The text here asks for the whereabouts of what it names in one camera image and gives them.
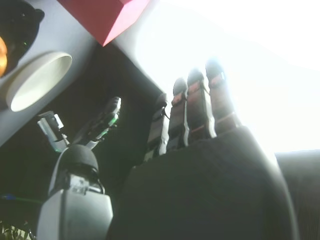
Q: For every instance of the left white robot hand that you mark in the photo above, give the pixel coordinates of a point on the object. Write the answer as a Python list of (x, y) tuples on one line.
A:
[(200, 187)]

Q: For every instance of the golden toy bread bun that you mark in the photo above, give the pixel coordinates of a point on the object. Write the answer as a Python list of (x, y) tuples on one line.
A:
[(2, 57)]

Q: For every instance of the black cast iron skillet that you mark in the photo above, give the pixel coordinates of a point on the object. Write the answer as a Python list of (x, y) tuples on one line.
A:
[(17, 27)]

